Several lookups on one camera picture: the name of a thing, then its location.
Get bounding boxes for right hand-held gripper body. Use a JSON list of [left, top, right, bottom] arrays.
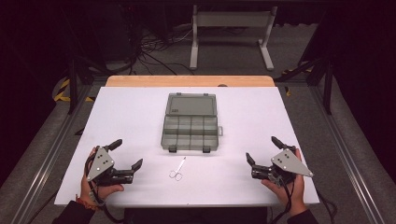
[[250, 147, 314, 189]]

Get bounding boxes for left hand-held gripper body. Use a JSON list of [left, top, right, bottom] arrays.
[[86, 146, 135, 187]]

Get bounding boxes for small silver scissors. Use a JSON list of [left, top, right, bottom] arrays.
[[168, 156, 188, 182]]

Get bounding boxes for grey clear plastic compartment box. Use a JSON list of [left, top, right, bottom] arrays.
[[160, 91, 224, 154]]

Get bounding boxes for person's left hand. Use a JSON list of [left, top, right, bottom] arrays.
[[79, 147, 125, 203]]

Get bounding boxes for person's right hand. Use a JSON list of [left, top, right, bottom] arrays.
[[261, 147, 306, 217]]

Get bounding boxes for white board table cover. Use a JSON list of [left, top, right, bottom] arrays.
[[54, 86, 320, 208]]

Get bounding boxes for yellow black floor tape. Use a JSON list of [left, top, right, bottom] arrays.
[[280, 64, 314, 97], [52, 77, 95, 104]]

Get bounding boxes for right hand-held gripper black cable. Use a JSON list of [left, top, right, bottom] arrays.
[[269, 175, 296, 224]]

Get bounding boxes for hand-held gripper black cable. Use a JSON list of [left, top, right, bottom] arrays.
[[84, 153, 126, 224], [269, 175, 296, 224]]

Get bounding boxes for red braided bracelet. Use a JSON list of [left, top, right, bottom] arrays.
[[75, 194, 98, 211]]

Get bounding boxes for left hand-held gripper black cable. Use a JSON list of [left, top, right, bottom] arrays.
[[84, 153, 126, 224]]

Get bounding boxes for grey aluminium floor rail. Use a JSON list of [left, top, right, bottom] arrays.
[[9, 83, 96, 224], [307, 84, 389, 224]]

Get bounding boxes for black metal stand post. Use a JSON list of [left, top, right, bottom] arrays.
[[306, 57, 334, 116], [66, 57, 95, 115]]

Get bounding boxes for tangle of black floor cables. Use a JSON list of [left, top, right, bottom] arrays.
[[122, 6, 195, 77]]

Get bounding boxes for white metal table frame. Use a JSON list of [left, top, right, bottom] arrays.
[[189, 4, 278, 72]]

